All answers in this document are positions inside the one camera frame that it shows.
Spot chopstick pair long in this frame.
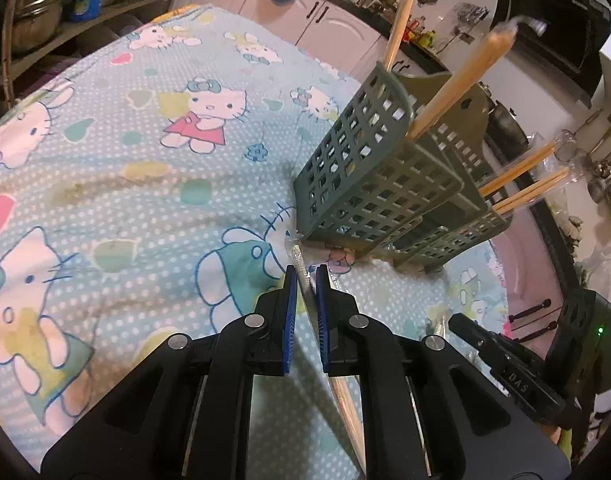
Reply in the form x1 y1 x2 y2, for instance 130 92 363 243
286 236 366 474

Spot white kitchen cabinets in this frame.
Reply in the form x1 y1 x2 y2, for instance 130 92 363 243
172 0 437 82

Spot green plastic utensil caddy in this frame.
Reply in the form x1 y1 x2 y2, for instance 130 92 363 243
294 65 511 270

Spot hanging utensil rack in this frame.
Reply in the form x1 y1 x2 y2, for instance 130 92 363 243
555 108 611 208

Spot Hello Kitty tablecloth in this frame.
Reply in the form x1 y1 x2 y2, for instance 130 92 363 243
0 3 512 476

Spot black range hood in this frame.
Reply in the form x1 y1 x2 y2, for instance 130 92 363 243
492 0 611 105

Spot sauce bottles on counter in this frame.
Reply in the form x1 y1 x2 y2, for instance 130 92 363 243
402 15 435 50

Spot steel pot on shelf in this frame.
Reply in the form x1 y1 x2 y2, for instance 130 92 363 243
12 0 64 55

